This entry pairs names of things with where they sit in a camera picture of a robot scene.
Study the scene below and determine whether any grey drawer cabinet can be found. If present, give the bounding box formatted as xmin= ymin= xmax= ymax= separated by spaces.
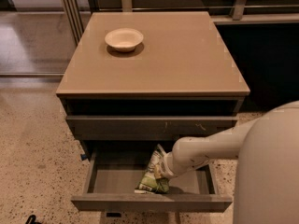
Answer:
xmin=55 ymin=10 xmax=251 ymax=214

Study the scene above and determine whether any blue cabinet caster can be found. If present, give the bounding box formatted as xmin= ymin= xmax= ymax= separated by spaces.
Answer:
xmin=80 ymin=154 xmax=88 ymax=161

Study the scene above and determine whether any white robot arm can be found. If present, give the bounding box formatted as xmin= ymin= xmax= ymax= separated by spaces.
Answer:
xmin=155 ymin=101 xmax=299 ymax=224

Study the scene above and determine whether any open middle drawer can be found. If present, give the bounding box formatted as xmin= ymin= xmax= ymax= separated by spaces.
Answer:
xmin=72 ymin=150 xmax=233 ymax=213

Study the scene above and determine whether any black object on floor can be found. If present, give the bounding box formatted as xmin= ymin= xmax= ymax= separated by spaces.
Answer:
xmin=25 ymin=215 xmax=41 ymax=224

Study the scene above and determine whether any white paper bowl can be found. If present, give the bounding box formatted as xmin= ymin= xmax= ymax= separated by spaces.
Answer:
xmin=105 ymin=28 xmax=144 ymax=52

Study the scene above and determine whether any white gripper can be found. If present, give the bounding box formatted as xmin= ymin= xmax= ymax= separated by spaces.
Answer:
xmin=154 ymin=152 xmax=178 ymax=179

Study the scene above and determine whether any green jalapeno chip bag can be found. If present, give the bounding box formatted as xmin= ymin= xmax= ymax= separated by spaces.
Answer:
xmin=135 ymin=145 xmax=169 ymax=194

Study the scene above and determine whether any closed top drawer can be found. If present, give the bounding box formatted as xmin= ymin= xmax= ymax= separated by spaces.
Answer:
xmin=66 ymin=116 xmax=237 ymax=141

